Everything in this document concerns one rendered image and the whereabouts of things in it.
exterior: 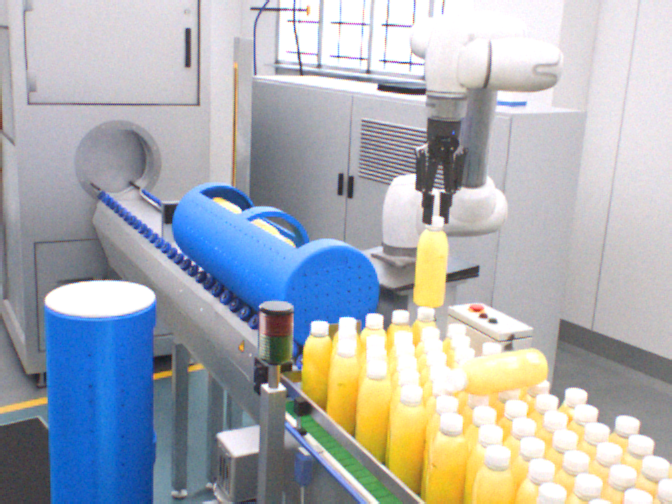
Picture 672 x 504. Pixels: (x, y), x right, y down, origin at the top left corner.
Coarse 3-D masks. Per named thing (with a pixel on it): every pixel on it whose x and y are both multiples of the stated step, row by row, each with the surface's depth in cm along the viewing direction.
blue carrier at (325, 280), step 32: (192, 192) 274; (224, 192) 281; (192, 224) 260; (224, 224) 242; (192, 256) 264; (224, 256) 235; (256, 256) 219; (288, 256) 208; (320, 256) 204; (352, 256) 209; (256, 288) 216; (288, 288) 202; (320, 288) 207; (352, 288) 211; (320, 320) 209
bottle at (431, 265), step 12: (432, 228) 187; (420, 240) 189; (432, 240) 187; (444, 240) 188; (420, 252) 189; (432, 252) 187; (444, 252) 188; (420, 264) 189; (432, 264) 188; (444, 264) 189; (420, 276) 190; (432, 276) 188; (444, 276) 190; (420, 288) 190; (432, 288) 189; (444, 288) 192; (420, 300) 191; (432, 300) 190
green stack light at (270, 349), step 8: (264, 336) 150; (288, 336) 151; (264, 344) 150; (272, 344) 150; (280, 344) 150; (288, 344) 151; (264, 352) 151; (272, 352) 150; (280, 352) 150; (288, 352) 151; (264, 360) 151; (272, 360) 151; (280, 360) 151; (288, 360) 152
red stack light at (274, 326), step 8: (264, 320) 149; (272, 320) 149; (280, 320) 149; (288, 320) 150; (264, 328) 150; (272, 328) 149; (280, 328) 149; (288, 328) 150; (272, 336) 149; (280, 336) 150
